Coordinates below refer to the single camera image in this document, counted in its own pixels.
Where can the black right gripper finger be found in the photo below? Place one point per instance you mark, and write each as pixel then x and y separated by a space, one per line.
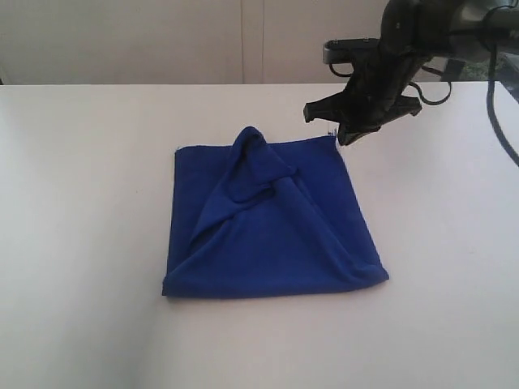
pixel 350 132
pixel 329 109

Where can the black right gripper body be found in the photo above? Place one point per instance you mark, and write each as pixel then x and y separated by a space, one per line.
pixel 373 96

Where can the blue microfiber towel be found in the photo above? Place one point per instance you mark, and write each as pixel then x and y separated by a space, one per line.
pixel 258 219

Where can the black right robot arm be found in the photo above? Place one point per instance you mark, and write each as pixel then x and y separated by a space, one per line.
pixel 411 34

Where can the right wrist camera, grey-black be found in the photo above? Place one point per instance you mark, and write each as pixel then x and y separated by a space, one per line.
pixel 349 51

